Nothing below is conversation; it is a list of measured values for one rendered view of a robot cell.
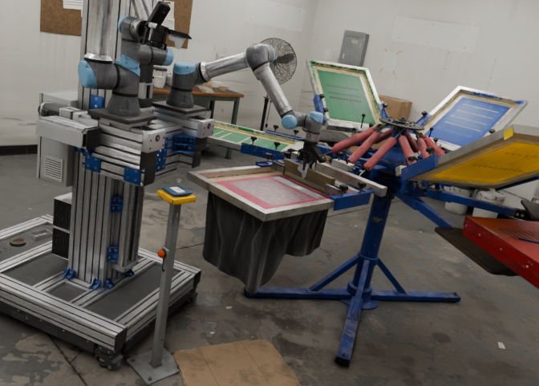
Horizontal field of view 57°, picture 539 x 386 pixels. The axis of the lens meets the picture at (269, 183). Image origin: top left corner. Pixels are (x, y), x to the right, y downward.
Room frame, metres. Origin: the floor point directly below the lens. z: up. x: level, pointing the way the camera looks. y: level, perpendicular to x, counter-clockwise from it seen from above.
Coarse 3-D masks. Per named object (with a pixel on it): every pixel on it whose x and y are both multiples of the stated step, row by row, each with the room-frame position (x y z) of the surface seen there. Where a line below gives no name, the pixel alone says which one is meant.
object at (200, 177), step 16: (192, 176) 2.37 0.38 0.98; (208, 176) 2.46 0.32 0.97; (224, 176) 2.54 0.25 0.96; (224, 192) 2.20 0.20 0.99; (352, 192) 2.61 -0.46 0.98; (240, 208) 2.11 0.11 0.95; (256, 208) 2.05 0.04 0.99; (288, 208) 2.13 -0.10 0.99; (304, 208) 2.19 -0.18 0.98; (320, 208) 2.28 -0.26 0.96
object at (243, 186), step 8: (272, 176) 2.72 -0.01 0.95; (280, 176) 2.75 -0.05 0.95; (224, 184) 2.41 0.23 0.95; (232, 184) 2.44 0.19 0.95; (240, 184) 2.46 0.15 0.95; (248, 184) 2.49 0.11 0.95; (256, 184) 2.51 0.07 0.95; (264, 184) 2.54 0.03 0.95; (272, 184) 2.56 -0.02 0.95; (280, 184) 2.59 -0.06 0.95; (240, 192) 2.33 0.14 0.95; (248, 192) 2.36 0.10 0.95; (256, 192) 2.38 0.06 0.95
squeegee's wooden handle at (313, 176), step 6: (288, 162) 2.73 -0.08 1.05; (294, 162) 2.71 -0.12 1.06; (288, 168) 2.72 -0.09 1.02; (294, 168) 2.69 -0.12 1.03; (294, 174) 2.68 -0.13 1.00; (300, 174) 2.66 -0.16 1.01; (306, 174) 2.63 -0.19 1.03; (312, 174) 2.60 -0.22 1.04; (318, 174) 2.57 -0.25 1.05; (324, 174) 2.56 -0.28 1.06; (306, 180) 2.62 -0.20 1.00; (312, 180) 2.59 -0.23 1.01; (318, 180) 2.56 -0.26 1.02; (324, 180) 2.54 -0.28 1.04; (330, 180) 2.51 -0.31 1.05; (324, 186) 2.53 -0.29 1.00
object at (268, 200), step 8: (264, 192) 2.40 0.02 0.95; (272, 192) 2.43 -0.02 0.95; (280, 192) 2.45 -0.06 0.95; (288, 192) 2.47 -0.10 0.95; (296, 192) 2.50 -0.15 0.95; (320, 192) 2.58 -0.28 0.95; (248, 200) 2.24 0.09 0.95; (256, 200) 2.26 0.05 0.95; (264, 200) 2.28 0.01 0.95; (272, 200) 2.30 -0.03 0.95; (280, 200) 2.32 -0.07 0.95; (288, 200) 2.34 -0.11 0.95; (296, 200) 2.37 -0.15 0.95; (304, 200) 2.39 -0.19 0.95; (312, 200) 2.41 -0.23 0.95; (264, 208) 2.17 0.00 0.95; (272, 208) 2.19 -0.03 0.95
